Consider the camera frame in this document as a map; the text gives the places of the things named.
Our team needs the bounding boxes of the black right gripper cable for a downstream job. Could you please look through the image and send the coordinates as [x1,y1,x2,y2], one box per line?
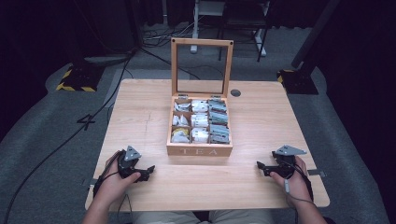
[283,162,316,208]

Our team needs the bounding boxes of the black slanted stand post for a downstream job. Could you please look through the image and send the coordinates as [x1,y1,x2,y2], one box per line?
[290,0,342,69]

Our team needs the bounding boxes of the person's right hand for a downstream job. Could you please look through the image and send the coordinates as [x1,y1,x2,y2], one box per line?
[269,155,313,209]

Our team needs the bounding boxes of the yellow-black striped stand base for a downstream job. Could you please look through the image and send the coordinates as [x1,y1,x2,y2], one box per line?
[276,68,319,95]
[55,63,106,93]

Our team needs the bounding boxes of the person's beige trousers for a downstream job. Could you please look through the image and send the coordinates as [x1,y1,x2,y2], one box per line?
[131,209,276,224]

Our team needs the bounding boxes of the stack of grey-green tea packets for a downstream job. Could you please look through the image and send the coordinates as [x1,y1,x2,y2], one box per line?
[206,99,231,145]

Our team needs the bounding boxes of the black metal frame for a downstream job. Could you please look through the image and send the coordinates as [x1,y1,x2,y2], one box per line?
[217,0,271,63]

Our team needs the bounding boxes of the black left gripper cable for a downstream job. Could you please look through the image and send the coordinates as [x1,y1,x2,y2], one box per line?
[92,150,134,218]

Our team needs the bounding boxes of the pile of clear tea bags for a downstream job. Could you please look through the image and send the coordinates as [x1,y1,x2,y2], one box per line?
[172,102,191,144]

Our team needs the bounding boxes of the white desk leg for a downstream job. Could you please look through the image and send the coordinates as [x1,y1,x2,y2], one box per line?
[190,0,226,54]

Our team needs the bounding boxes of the long black floor cable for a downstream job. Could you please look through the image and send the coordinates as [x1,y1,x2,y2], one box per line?
[2,46,138,224]

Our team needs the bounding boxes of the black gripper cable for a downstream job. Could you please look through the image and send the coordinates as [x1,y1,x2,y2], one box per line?
[92,150,134,218]
[283,162,316,208]

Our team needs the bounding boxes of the stack of white tea packets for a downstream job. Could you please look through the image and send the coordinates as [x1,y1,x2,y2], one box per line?
[190,99,210,145]

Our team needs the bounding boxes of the wooden tea box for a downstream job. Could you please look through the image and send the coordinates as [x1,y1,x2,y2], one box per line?
[165,37,234,158]

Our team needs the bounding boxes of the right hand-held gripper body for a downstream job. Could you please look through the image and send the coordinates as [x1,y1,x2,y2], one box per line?
[262,145,308,179]

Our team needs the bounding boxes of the person's left hand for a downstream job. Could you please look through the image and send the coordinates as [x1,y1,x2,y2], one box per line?
[92,150,142,209]

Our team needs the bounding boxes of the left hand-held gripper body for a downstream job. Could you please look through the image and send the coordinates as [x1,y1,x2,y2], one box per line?
[117,145,151,183]

